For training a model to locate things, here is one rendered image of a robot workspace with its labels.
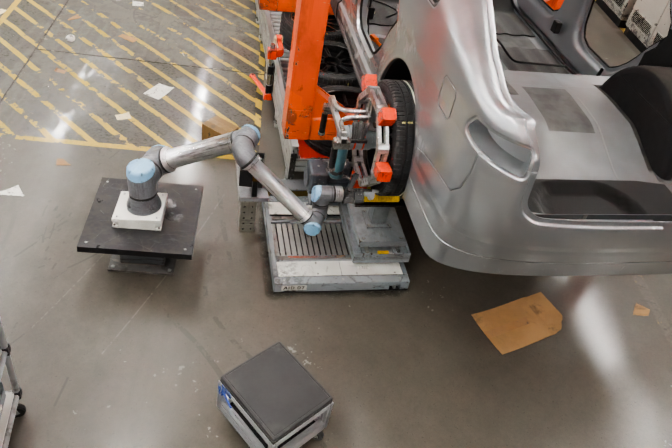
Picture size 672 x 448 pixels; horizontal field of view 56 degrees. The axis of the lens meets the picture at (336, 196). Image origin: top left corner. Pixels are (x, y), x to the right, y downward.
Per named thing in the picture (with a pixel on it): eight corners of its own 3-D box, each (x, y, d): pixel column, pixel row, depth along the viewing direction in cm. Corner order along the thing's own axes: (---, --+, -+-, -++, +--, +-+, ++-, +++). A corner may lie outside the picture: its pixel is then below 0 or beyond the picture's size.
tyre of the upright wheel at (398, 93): (393, 113, 410) (404, 211, 388) (358, 112, 404) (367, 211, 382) (430, 58, 349) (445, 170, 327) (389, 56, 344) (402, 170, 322)
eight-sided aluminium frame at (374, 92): (375, 205, 359) (396, 124, 325) (364, 205, 358) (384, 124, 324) (356, 148, 400) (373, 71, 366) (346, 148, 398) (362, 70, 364)
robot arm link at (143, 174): (123, 196, 350) (120, 169, 340) (137, 179, 364) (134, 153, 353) (149, 201, 348) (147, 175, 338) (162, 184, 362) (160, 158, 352)
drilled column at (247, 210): (254, 231, 411) (259, 180, 385) (238, 231, 409) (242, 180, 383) (253, 221, 419) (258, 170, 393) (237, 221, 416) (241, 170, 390)
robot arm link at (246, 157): (234, 142, 322) (324, 231, 343) (242, 131, 332) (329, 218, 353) (220, 154, 328) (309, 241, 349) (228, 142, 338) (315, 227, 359)
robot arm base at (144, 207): (121, 213, 353) (120, 199, 347) (133, 194, 369) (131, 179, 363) (155, 217, 353) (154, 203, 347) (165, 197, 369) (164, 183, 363)
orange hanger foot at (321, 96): (386, 142, 421) (397, 97, 399) (308, 140, 408) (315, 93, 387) (380, 128, 433) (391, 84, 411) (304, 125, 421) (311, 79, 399)
